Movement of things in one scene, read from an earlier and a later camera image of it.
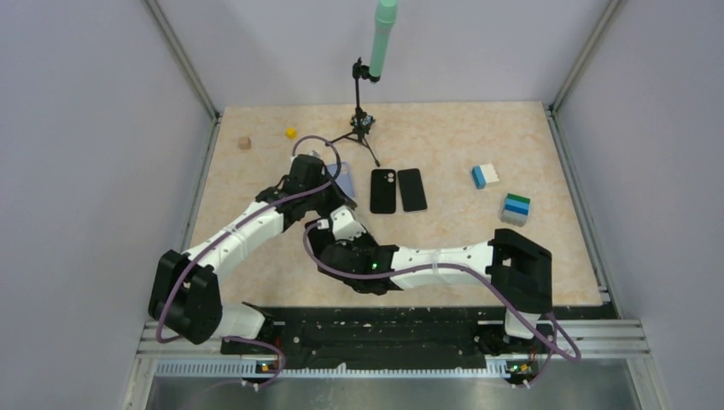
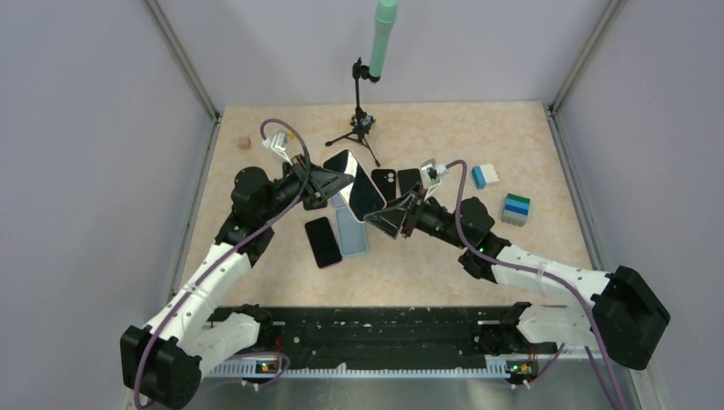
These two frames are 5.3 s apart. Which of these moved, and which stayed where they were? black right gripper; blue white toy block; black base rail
Moved: black right gripper
Stayed: blue white toy block; black base rail
